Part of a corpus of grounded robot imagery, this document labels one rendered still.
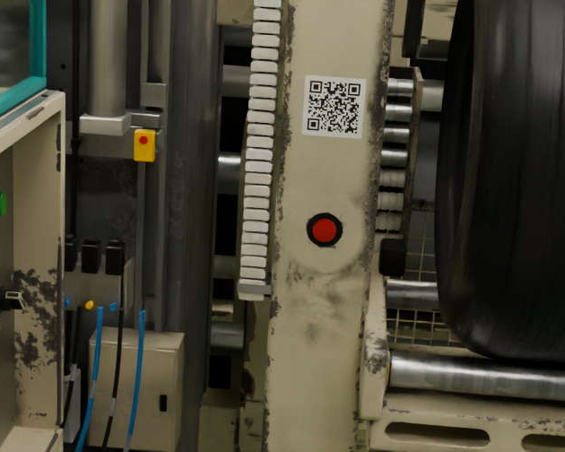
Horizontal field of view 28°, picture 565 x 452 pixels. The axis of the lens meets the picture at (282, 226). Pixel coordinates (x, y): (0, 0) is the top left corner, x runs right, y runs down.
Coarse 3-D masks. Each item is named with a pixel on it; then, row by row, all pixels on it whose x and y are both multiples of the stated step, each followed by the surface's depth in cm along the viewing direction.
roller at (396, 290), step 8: (392, 280) 169; (400, 280) 169; (392, 288) 168; (400, 288) 168; (408, 288) 168; (416, 288) 168; (424, 288) 168; (432, 288) 168; (392, 296) 167; (400, 296) 167; (408, 296) 167; (416, 296) 167; (424, 296) 167; (432, 296) 167; (392, 304) 168; (400, 304) 168; (408, 304) 168; (416, 304) 168; (424, 304) 168; (432, 304) 167
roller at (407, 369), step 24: (408, 360) 141; (432, 360) 141; (456, 360) 141; (480, 360) 142; (408, 384) 141; (432, 384) 141; (456, 384) 141; (480, 384) 140; (504, 384) 140; (528, 384) 140; (552, 384) 140
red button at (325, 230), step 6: (318, 222) 143; (324, 222) 143; (330, 222) 143; (318, 228) 144; (324, 228) 144; (330, 228) 143; (318, 234) 144; (324, 234) 144; (330, 234) 144; (324, 240) 144
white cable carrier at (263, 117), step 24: (264, 0) 137; (264, 24) 138; (264, 48) 139; (264, 72) 143; (264, 96) 141; (264, 120) 142; (264, 144) 142; (264, 168) 143; (264, 192) 144; (264, 216) 145; (264, 240) 146; (240, 264) 147; (264, 264) 147
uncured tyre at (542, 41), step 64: (512, 0) 124; (448, 64) 164; (512, 64) 121; (448, 128) 168; (512, 128) 120; (448, 192) 167; (512, 192) 121; (448, 256) 160; (512, 256) 124; (448, 320) 142; (512, 320) 130
